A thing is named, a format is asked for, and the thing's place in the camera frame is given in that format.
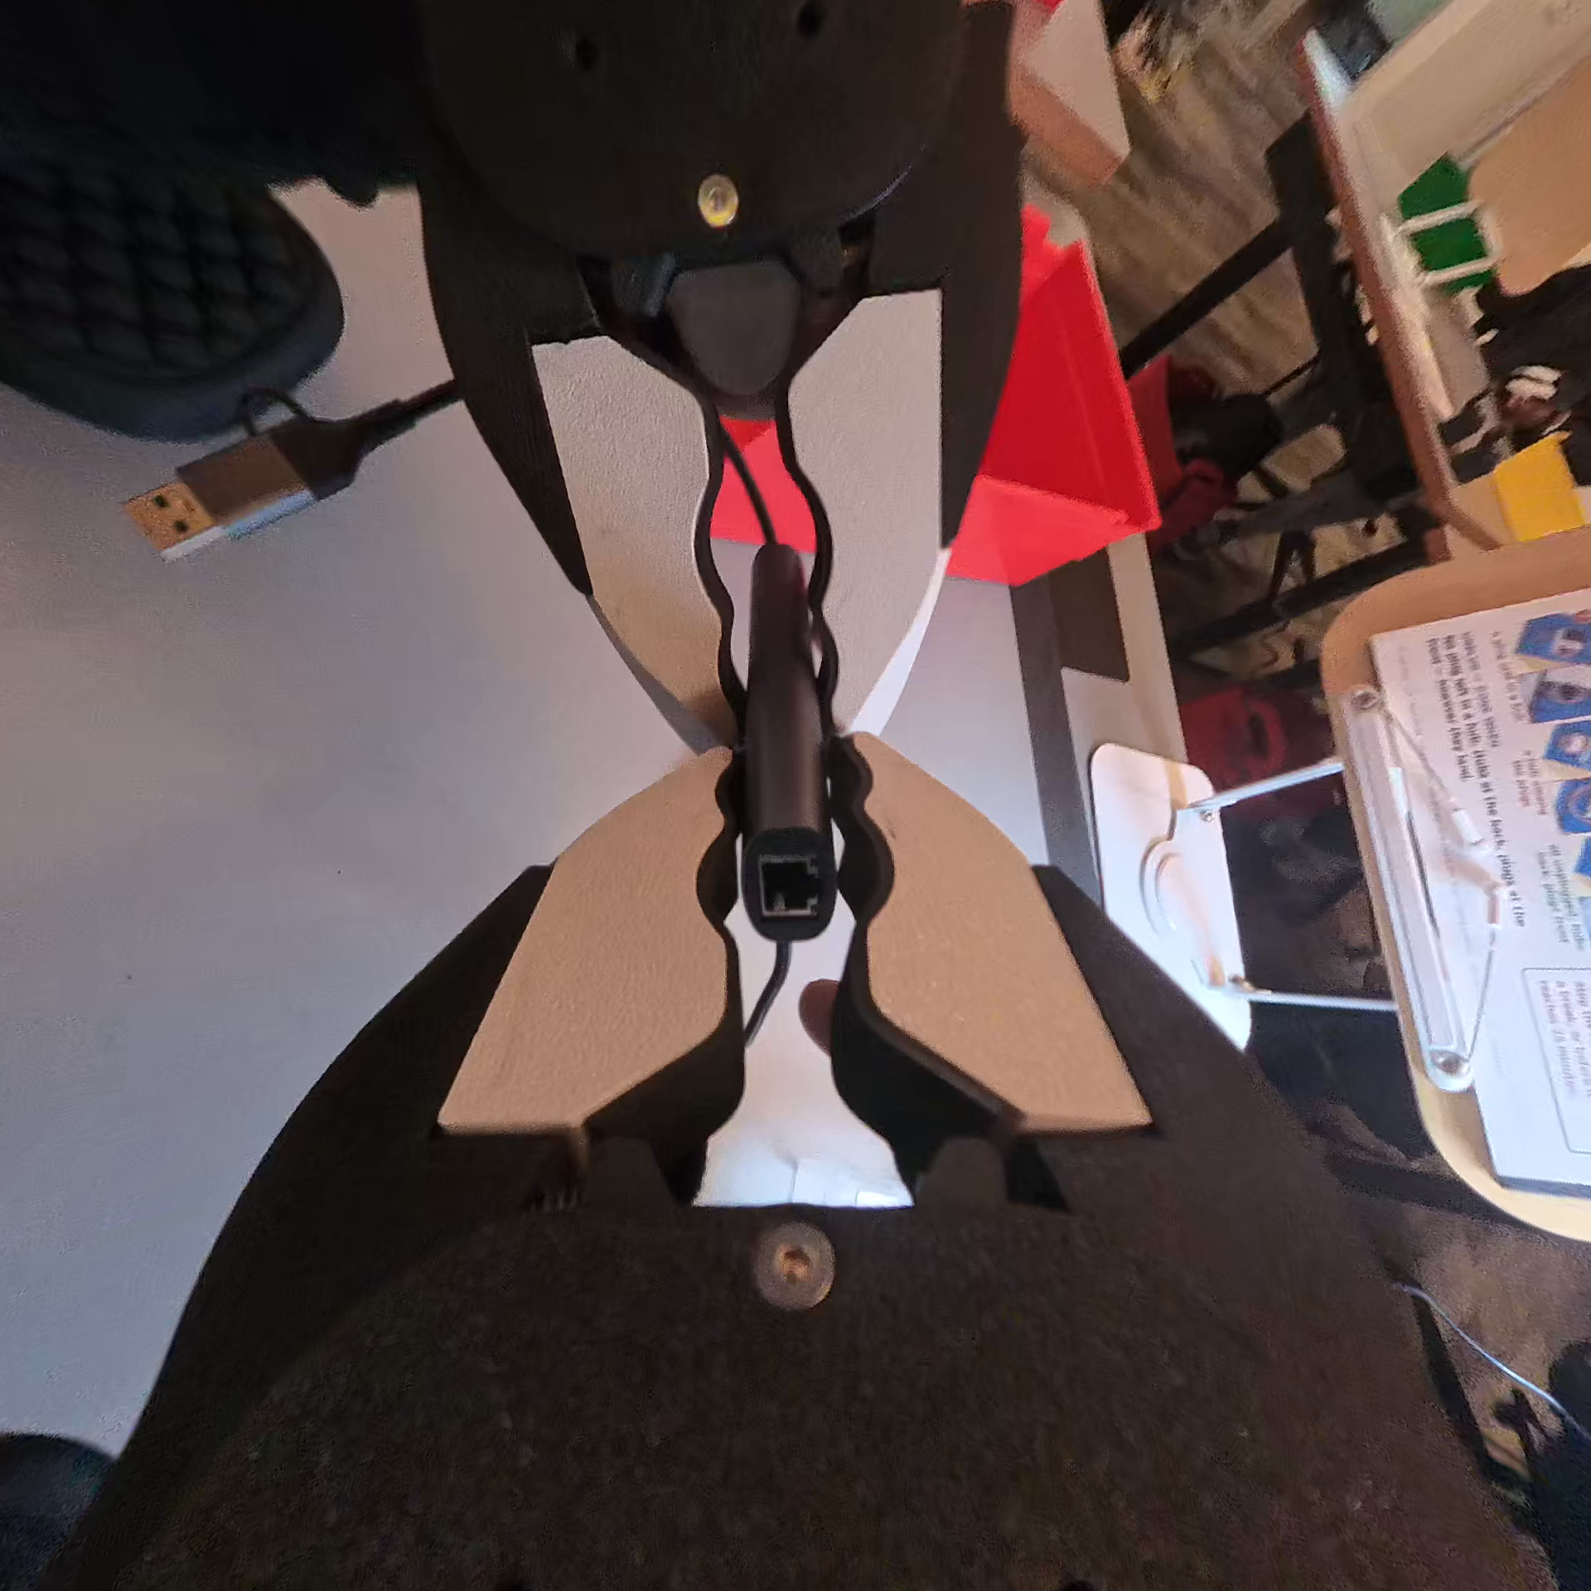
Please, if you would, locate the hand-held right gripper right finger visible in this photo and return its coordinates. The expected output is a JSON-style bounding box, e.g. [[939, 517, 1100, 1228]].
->
[[827, 729, 1154, 1139]]

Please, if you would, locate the green box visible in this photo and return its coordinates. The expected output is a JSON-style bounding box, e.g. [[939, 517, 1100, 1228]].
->
[[1398, 152, 1500, 296]]

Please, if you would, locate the silver usb plug with cable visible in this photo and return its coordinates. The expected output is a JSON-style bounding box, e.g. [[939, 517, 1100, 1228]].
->
[[122, 379, 787, 561]]

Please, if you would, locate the person's left forearm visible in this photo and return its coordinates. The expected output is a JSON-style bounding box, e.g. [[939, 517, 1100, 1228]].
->
[[0, 0, 432, 200]]

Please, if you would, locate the grey USB hub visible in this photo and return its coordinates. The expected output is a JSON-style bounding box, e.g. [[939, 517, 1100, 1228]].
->
[[739, 540, 831, 938]]

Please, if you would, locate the yellow box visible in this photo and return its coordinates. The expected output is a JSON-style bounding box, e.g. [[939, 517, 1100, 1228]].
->
[[1491, 432, 1590, 543]]

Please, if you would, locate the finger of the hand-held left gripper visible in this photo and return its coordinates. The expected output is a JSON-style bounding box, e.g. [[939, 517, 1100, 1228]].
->
[[529, 336, 749, 755], [790, 287, 959, 737]]

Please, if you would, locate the red plastic bin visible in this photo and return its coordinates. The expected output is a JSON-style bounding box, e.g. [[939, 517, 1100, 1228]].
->
[[720, 206, 1163, 586]]

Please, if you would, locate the instruction sheet on stand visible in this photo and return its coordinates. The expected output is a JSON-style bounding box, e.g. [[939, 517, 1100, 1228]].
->
[[1318, 526, 1591, 1245]]

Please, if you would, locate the clear page holder bar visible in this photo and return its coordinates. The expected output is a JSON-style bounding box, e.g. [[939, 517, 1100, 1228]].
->
[[1337, 683, 1496, 1095]]

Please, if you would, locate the printed instruction sheet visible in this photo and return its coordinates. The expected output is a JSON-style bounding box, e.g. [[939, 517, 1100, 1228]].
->
[[1368, 589, 1591, 1200]]

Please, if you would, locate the red bag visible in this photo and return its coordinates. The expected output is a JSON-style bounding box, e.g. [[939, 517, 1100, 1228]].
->
[[1176, 683, 1337, 798]]

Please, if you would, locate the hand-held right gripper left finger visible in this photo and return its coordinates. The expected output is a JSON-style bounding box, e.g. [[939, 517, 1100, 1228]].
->
[[436, 747, 747, 1139]]

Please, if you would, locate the thin black cable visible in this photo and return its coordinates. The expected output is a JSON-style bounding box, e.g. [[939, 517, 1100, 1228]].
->
[[745, 934, 798, 1046]]

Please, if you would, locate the black textured rounded object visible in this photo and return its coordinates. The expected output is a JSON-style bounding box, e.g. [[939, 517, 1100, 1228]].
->
[[0, 125, 348, 444]]

